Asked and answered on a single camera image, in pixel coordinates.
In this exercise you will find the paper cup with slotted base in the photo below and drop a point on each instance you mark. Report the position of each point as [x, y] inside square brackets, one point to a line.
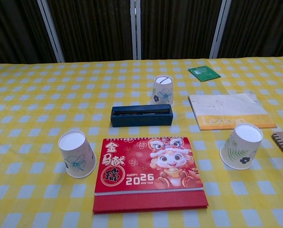
[162, 91]

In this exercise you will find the dark blue pencil box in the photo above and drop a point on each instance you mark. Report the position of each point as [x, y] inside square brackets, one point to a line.
[141, 118]

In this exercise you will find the green foil packet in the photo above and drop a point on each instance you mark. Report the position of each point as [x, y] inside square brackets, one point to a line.
[204, 72]

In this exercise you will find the red 2026 desk calendar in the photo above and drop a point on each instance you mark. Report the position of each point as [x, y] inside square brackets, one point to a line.
[151, 171]

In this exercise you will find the paper cup green fern print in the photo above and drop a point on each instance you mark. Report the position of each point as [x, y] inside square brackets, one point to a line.
[241, 147]

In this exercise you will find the paper cup large blue flower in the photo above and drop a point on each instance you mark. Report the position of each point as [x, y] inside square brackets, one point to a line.
[76, 154]

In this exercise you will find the yellow white checked tablecloth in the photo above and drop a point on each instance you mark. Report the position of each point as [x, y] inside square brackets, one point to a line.
[37, 107]

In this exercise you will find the white yellow Lexicon book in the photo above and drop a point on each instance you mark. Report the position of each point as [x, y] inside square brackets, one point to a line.
[227, 107]

